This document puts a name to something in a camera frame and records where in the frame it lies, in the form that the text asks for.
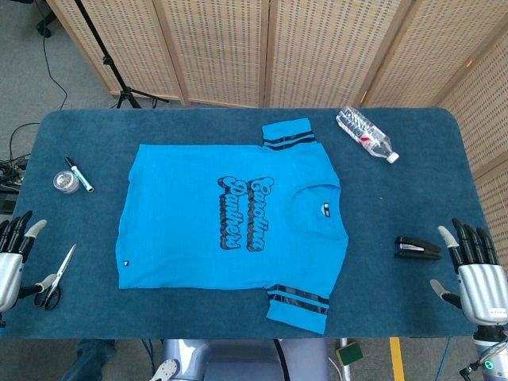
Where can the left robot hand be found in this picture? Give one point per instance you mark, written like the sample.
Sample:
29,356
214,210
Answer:
10,274

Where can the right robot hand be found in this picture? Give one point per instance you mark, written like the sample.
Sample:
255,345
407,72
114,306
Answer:
482,289

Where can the blue printed T-shirt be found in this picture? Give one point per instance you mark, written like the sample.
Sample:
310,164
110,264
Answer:
178,218

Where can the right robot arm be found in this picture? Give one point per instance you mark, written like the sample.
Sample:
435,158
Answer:
492,357

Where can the black stapler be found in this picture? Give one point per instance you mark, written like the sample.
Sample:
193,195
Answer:
416,248

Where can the round clear container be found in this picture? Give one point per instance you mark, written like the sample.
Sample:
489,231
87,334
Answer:
65,182

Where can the yellow floor tape strip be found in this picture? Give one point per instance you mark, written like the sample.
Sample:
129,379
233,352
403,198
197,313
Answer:
397,357

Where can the green white marker pen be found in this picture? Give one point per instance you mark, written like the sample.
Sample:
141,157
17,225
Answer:
81,178

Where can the blue jeans leg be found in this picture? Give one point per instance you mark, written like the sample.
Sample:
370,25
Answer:
95,357

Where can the green yellow sponge block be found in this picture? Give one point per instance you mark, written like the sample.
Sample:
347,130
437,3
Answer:
349,354

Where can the silver metal tube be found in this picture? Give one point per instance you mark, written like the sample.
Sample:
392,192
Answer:
346,373

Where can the white perforated plate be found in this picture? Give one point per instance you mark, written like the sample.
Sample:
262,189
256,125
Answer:
166,371

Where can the clear plastic water bottle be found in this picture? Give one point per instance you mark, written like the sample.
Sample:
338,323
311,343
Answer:
365,133

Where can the black tripod stand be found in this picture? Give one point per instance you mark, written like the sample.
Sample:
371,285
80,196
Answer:
106,59

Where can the blue-grey robot torso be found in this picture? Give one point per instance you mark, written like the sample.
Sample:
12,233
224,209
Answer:
238,361

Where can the black office chair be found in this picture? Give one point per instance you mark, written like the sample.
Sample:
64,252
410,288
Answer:
43,25

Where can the dark blue table mat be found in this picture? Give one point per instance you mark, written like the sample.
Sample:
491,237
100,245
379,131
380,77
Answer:
238,123

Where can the wicker folding screen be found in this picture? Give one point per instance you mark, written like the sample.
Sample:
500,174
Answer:
222,47

